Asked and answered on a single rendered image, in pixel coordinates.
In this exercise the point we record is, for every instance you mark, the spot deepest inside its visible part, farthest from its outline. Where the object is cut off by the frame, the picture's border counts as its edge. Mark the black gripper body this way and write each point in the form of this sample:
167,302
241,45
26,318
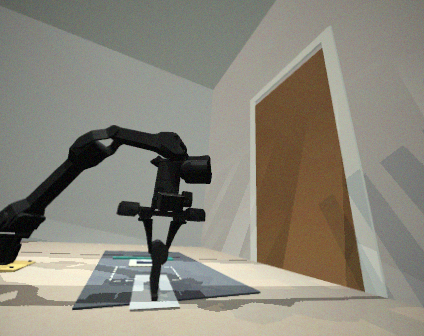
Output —
126,208

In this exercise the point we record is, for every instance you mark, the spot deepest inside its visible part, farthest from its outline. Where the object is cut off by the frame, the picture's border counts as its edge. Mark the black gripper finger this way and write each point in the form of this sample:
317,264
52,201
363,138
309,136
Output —
148,229
173,228

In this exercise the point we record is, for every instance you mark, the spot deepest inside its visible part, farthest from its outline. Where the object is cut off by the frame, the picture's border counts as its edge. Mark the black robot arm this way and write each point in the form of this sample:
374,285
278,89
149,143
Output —
24,216

